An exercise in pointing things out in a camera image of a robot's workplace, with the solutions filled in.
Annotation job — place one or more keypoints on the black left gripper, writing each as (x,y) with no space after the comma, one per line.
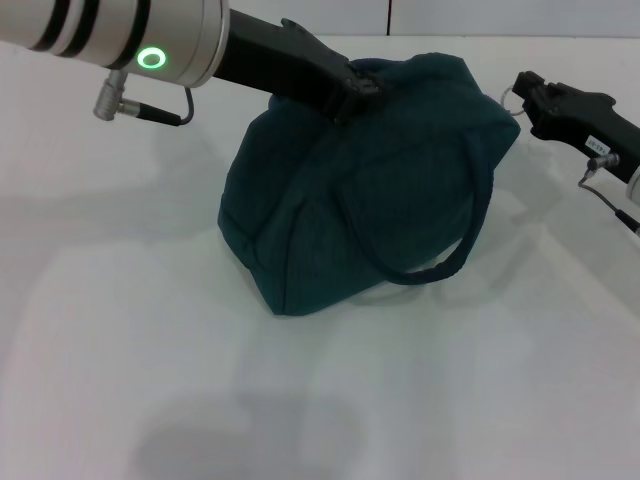
(290,65)

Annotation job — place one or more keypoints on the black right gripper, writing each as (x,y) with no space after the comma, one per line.
(585,120)

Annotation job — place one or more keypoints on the dark teal insulated lunch bag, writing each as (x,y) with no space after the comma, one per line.
(360,200)

